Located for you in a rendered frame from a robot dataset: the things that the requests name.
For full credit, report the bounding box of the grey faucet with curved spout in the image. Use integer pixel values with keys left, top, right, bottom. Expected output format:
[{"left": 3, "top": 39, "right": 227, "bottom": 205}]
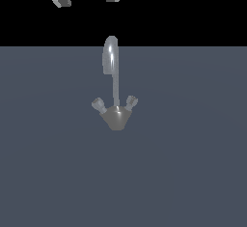
[{"left": 98, "top": 35, "right": 134, "bottom": 132}]

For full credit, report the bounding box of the grey faucet handle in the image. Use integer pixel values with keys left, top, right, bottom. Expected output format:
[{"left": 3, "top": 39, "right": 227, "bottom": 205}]
[
  {"left": 123, "top": 95, "right": 140, "bottom": 112},
  {"left": 91, "top": 97, "right": 108, "bottom": 115}
]

